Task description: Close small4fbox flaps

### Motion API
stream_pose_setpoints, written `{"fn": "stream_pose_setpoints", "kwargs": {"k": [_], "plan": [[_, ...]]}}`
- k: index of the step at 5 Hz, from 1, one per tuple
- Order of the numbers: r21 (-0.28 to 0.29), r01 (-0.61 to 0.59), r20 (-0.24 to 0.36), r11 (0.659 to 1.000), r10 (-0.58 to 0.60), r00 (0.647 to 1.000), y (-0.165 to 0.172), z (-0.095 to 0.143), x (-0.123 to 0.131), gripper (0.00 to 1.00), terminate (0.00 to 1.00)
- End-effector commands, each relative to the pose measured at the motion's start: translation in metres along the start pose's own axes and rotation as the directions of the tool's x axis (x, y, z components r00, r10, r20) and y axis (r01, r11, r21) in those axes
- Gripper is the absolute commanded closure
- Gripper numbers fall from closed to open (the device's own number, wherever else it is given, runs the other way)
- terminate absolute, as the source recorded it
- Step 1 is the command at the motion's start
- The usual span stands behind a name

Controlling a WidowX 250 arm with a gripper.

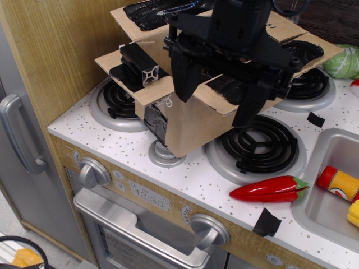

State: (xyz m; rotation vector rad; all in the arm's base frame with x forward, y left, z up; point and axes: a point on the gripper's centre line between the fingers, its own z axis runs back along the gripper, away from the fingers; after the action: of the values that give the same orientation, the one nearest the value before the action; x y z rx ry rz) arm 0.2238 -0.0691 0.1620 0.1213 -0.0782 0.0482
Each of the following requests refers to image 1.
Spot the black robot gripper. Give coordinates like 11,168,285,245
165,1,303,128

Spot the small cardboard box with flaps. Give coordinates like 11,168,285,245
95,8,343,157

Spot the front right black stove burner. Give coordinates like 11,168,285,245
205,115,307,185

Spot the black stove burner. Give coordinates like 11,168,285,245
90,78,148,133
205,115,307,185
274,68,336,113

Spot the back right black stove burner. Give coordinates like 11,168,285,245
274,68,336,113

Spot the small silver centre burner cap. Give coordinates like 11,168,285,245
148,140,186,168

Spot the black aluminium extrusion bar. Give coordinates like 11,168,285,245
119,43,159,88

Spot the black tape piece back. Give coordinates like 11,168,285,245
307,112,325,128

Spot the black tape piece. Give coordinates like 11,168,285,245
252,208,282,237
307,112,325,128

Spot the back left black stove burner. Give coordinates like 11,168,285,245
90,78,148,133

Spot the red toy chili pepper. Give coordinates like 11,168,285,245
229,175,309,202

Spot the green toy cabbage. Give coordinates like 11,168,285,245
323,44,358,79

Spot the red white toy food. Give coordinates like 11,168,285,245
350,78,359,97

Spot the right silver oven knob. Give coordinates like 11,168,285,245
190,214,231,250

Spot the silver oven knob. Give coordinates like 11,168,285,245
79,157,111,189
190,214,231,250

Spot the black tape piece front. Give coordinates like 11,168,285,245
252,208,282,237

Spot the left silver oven knob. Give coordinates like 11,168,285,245
79,157,111,189

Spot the red yellow toy bottle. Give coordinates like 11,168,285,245
317,166,358,203

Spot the silver toy sink basin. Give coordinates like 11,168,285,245
292,128,359,245

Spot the yellow toy pepper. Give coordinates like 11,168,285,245
347,200,359,228

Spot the grey toy fridge door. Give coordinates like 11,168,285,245
1,31,91,261

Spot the black rimmed bowl with orange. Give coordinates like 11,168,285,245
1,235,50,268

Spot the black cable loop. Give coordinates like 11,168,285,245
269,0,312,17

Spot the silver oven door handle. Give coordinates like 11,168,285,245
73,189,213,268

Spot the grey fridge door handle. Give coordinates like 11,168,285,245
1,94,47,175

